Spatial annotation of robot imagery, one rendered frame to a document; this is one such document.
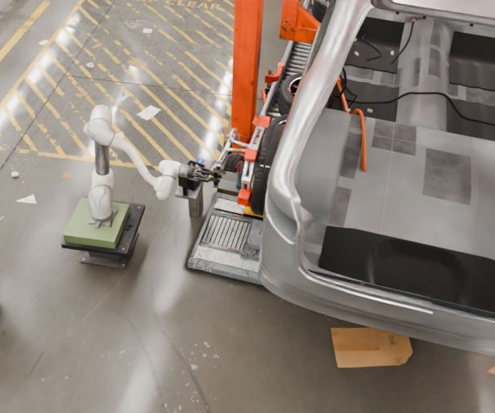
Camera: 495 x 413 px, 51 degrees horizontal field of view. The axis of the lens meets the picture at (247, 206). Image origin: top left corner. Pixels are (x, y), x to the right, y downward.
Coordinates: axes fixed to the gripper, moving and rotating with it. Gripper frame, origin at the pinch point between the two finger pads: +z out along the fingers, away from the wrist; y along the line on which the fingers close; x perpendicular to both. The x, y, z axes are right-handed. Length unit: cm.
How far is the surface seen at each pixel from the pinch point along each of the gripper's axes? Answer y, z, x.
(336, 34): -31, 62, 104
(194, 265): 23, -10, -76
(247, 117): -60, 6, 10
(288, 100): -150, 26, -32
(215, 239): -7, -2, -77
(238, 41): -60, -2, 71
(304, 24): -255, 19, -12
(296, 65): -249, 17, -56
